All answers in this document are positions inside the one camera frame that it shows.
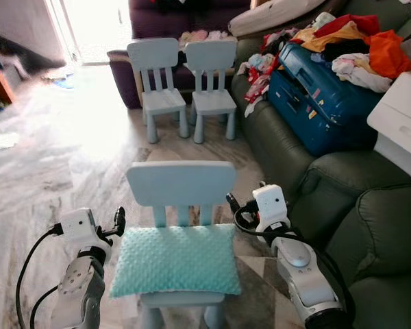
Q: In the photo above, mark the dark green leather sofa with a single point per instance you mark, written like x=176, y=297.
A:
x=370, y=233

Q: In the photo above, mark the purple sofa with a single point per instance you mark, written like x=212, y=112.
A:
x=164, y=20

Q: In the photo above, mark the light blue child chair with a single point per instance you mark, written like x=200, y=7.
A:
x=211, y=56
x=154, y=55
x=181, y=181

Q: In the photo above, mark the patterned clothes heap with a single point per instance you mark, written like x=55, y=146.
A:
x=257, y=75

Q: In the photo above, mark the blue hard suitcase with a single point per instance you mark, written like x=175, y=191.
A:
x=315, y=103

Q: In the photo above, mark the white paper sheet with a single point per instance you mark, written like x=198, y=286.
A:
x=1, y=142

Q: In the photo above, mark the small blue cloth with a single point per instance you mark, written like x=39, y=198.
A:
x=64, y=82

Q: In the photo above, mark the white drawer cabinet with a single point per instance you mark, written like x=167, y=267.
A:
x=404, y=116

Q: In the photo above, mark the pink clothes pile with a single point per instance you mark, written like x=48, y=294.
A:
x=202, y=35

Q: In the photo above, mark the cream white garment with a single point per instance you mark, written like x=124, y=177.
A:
x=356, y=72

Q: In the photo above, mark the black garment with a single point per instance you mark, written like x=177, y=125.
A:
x=346, y=49

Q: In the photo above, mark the mustard yellow garment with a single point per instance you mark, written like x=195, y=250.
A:
x=329, y=38

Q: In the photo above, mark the long beige cushion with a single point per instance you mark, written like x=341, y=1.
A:
x=274, y=15

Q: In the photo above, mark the bright glass balcony door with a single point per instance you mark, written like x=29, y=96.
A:
x=96, y=27

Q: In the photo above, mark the red garment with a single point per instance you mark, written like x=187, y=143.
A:
x=346, y=24

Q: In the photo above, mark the orange garment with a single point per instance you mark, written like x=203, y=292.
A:
x=387, y=55

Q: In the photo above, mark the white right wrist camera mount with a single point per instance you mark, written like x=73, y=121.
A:
x=270, y=205

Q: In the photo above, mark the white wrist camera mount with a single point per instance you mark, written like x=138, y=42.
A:
x=77, y=225
x=270, y=205

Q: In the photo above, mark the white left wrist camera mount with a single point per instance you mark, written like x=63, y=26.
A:
x=77, y=225

